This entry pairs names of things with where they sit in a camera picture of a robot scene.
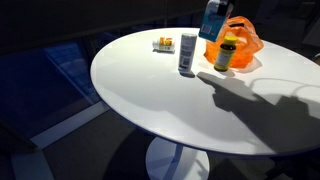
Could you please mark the white cylindrical canister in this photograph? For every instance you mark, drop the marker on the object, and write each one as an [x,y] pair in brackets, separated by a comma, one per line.
[187,53]

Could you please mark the brown bottle yellow cap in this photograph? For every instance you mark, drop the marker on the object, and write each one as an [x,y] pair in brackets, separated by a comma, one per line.
[225,55]

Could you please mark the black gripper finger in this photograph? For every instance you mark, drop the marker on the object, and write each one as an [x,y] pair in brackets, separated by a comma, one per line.
[225,8]

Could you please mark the white table pedestal base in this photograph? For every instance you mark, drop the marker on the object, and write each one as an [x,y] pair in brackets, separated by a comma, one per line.
[176,163]

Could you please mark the small white orange pill bottle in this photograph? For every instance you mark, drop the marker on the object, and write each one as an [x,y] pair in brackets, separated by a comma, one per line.
[165,44]

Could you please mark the orange plastic bag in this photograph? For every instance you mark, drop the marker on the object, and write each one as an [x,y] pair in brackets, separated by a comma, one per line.
[246,43]

